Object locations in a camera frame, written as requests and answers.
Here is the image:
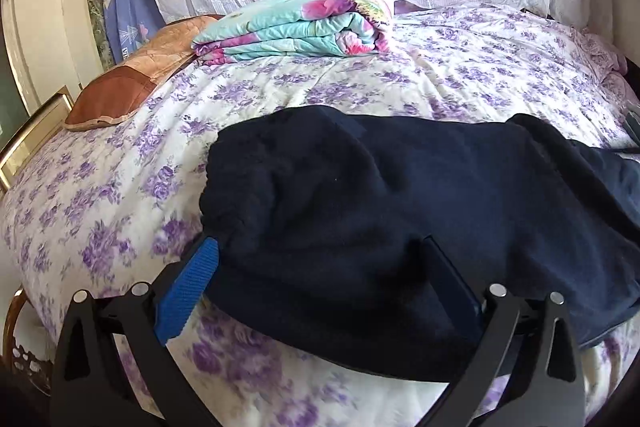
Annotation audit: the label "dark navy blue pants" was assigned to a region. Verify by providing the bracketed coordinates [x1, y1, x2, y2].
[200, 106, 639, 383]

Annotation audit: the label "wooden chair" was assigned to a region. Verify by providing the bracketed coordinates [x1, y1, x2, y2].
[1, 286, 54, 399]

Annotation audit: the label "purple floral bed quilt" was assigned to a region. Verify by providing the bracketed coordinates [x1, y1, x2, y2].
[1, 4, 632, 426]

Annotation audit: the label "brown satin pillow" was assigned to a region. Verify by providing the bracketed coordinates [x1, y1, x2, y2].
[63, 15, 219, 132]

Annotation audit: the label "folded teal pink floral blanket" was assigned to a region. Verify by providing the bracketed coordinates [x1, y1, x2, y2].
[192, 0, 394, 65]

